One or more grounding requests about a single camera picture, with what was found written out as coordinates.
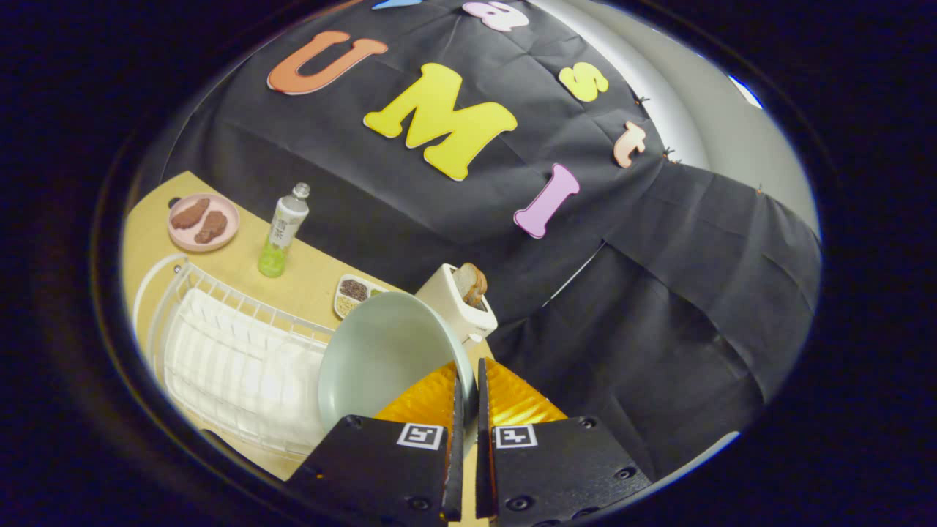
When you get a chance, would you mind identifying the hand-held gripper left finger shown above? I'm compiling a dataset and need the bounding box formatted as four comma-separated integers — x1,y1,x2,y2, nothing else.
285,361,466,527

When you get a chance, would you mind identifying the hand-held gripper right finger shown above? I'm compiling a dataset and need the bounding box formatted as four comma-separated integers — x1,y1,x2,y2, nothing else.
476,357,652,527

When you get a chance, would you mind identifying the pale green plate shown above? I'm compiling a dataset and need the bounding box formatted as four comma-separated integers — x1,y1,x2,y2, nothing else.
318,291,477,433

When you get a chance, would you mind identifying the white wire dish rack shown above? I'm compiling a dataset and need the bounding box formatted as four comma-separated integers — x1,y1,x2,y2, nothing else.
134,255,339,463

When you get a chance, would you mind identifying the white divided seed dish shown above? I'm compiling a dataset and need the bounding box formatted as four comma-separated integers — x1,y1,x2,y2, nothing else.
334,274,389,321

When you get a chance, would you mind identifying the small pink plate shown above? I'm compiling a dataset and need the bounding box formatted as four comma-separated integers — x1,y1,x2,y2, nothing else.
167,193,241,253

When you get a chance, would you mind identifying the white toaster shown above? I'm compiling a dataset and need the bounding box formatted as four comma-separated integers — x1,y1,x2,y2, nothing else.
415,263,499,345

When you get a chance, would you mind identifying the brown bread slice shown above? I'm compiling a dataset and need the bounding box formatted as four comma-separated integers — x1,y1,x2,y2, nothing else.
452,263,488,307

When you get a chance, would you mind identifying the clear bottle with green liquid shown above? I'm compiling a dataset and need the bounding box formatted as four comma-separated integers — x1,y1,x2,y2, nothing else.
258,183,310,278

